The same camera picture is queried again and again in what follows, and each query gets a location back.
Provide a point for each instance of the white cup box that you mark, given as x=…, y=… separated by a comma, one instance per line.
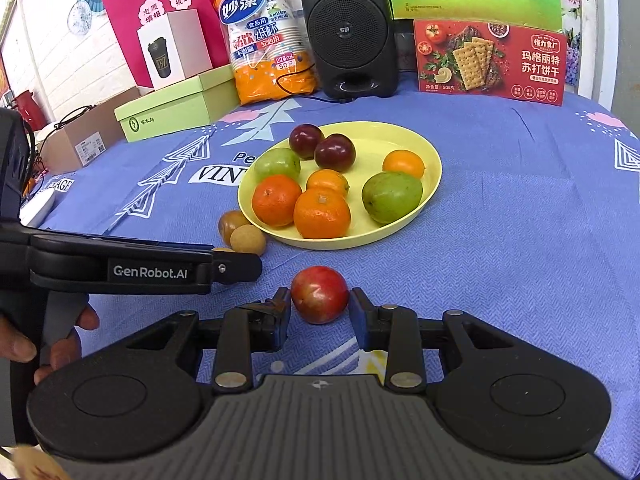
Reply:
x=174, y=48

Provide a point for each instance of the tan longan fruit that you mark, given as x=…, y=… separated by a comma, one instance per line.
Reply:
x=247, y=238

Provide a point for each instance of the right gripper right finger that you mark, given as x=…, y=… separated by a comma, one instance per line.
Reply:
x=396, y=331

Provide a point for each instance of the red kettle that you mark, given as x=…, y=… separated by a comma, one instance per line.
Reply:
x=30, y=110

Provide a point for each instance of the paper cups package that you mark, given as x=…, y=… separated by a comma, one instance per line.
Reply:
x=266, y=50

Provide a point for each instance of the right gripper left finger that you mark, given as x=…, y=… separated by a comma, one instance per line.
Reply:
x=258, y=327

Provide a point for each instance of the white dish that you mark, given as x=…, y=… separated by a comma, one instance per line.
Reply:
x=33, y=213

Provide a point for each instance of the small yellow orange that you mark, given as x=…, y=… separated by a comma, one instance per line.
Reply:
x=406, y=162

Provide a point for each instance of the red tomato-like fruit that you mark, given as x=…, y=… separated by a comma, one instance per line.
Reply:
x=319, y=294

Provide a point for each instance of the green shoe box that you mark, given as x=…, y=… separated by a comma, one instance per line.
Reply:
x=195, y=102

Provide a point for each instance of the red cracker box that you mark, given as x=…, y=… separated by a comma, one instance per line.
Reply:
x=513, y=62

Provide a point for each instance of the large green mango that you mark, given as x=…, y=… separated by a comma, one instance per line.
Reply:
x=390, y=195

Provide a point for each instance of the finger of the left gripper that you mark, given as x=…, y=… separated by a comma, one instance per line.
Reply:
x=235, y=267

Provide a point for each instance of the small green apple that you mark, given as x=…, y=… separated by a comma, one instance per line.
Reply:
x=283, y=161

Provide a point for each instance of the brown cardboard box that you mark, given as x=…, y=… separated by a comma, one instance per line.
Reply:
x=85, y=133

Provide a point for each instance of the black loudspeaker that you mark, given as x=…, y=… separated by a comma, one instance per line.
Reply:
x=353, y=45

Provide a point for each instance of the dark red plum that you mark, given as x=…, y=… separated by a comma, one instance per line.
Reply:
x=336, y=152

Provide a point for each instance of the dark purple plum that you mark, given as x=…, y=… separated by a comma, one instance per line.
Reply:
x=304, y=139

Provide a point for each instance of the person's left hand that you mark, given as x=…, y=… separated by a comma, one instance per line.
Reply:
x=15, y=347

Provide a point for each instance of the brown green round fruit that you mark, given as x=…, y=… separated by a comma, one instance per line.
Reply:
x=229, y=222

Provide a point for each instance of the blue printed tablecloth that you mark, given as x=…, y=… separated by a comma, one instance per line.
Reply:
x=534, y=227

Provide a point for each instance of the large orange tangerine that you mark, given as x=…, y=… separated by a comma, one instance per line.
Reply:
x=320, y=214

